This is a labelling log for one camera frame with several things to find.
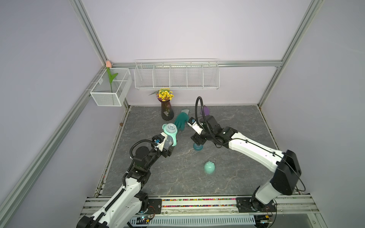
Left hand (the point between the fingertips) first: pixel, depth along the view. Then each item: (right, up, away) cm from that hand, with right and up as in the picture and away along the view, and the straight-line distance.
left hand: (170, 137), depth 76 cm
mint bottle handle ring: (+3, +2, -9) cm, 9 cm away
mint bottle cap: (+23, -19, +8) cm, 31 cm away
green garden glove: (+5, +10, +34) cm, 36 cm away
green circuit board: (-14, -43, -4) cm, 45 cm away
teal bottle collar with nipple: (+16, -9, +18) cm, 26 cm away
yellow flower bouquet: (-7, +26, +18) cm, 32 cm away
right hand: (+14, +3, +5) cm, 16 cm away
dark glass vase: (-6, +14, +29) cm, 33 cm away
